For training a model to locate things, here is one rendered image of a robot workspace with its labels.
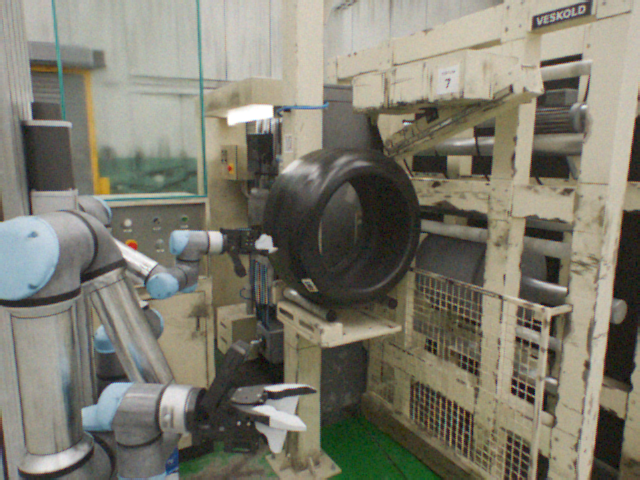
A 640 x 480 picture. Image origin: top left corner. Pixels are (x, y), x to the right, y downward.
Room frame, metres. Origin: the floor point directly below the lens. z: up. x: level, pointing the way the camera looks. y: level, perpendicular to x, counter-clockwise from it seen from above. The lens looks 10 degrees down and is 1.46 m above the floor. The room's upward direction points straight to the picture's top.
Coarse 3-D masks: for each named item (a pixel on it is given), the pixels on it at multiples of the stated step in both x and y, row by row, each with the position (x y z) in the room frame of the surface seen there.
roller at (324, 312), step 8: (288, 288) 1.84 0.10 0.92; (288, 296) 1.81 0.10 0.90; (296, 296) 1.76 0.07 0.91; (304, 296) 1.73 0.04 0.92; (304, 304) 1.69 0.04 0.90; (312, 304) 1.65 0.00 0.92; (320, 304) 1.63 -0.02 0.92; (312, 312) 1.65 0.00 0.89; (320, 312) 1.59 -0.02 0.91; (328, 312) 1.56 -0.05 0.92; (336, 312) 1.57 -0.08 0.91; (328, 320) 1.56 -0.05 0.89
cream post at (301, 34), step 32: (288, 0) 1.96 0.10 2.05; (320, 0) 1.97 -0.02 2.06; (288, 32) 1.96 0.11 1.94; (320, 32) 1.97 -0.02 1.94; (288, 64) 1.96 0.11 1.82; (320, 64) 1.97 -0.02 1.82; (288, 96) 1.97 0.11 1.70; (320, 96) 1.97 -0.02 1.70; (288, 128) 1.97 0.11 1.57; (320, 128) 1.97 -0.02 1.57; (288, 160) 1.97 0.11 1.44; (320, 224) 1.97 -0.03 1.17; (288, 352) 1.98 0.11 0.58; (320, 352) 1.98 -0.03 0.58; (288, 448) 1.98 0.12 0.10
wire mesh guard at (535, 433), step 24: (432, 288) 1.80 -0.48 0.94; (480, 288) 1.59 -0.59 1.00; (408, 312) 1.91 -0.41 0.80; (456, 312) 1.68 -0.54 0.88; (384, 336) 2.04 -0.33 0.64; (456, 336) 1.67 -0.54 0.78; (384, 360) 2.04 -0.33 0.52; (528, 360) 1.42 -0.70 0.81; (456, 432) 1.65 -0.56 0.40; (504, 432) 1.47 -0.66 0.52; (456, 456) 1.64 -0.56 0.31; (504, 456) 1.47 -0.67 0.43
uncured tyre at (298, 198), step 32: (320, 160) 1.60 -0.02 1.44; (352, 160) 1.60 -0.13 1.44; (384, 160) 1.67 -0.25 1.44; (288, 192) 1.58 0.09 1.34; (320, 192) 1.53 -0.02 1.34; (384, 192) 1.95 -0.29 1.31; (416, 192) 1.79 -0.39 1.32; (288, 224) 1.52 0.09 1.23; (384, 224) 1.98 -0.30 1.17; (416, 224) 1.74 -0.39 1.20; (288, 256) 1.53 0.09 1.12; (320, 256) 1.52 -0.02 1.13; (352, 256) 1.95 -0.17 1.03; (384, 256) 1.91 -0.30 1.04; (320, 288) 1.54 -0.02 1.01; (352, 288) 1.60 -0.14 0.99; (384, 288) 1.67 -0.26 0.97
